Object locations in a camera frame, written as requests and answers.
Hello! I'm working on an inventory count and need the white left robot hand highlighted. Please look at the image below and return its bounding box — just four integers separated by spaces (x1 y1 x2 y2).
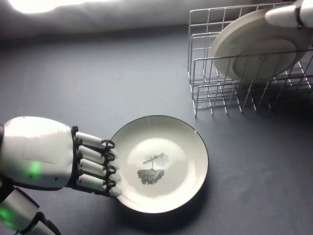
0 117 123 235

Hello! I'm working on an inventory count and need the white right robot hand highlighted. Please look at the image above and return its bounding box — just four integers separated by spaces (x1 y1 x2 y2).
265 0 313 30

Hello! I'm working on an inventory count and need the white plate with dark rim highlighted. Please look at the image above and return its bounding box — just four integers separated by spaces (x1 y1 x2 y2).
210 6 313 83
109 115 208 214

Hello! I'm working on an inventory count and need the silver wire dish rack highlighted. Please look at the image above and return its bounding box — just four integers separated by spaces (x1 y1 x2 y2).
188 2 313 118

